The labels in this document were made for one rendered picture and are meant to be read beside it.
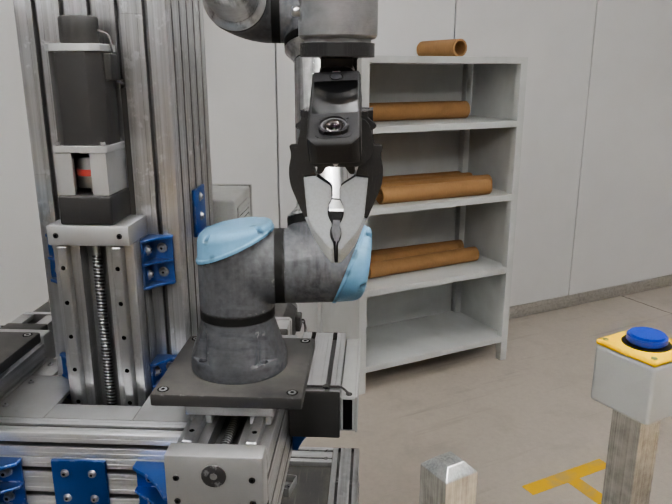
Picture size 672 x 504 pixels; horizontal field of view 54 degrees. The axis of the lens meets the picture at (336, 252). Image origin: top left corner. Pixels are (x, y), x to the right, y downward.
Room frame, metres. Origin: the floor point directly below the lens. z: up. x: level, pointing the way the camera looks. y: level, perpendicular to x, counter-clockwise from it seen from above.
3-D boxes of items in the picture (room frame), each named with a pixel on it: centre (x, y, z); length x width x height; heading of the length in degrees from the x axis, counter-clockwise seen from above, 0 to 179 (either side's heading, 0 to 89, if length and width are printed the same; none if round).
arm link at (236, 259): (0.98, 0.15, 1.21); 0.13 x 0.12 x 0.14; 94
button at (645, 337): (0.63, -0.32, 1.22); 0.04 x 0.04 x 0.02
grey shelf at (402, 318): (3.26, -0.41, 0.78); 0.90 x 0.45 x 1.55; 117
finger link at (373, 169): (0.64, -0.02, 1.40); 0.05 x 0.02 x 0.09; 87
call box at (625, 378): (0.63, -0.32, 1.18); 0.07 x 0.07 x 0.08; 31
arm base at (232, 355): (0.98, 0.15, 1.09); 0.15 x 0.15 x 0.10
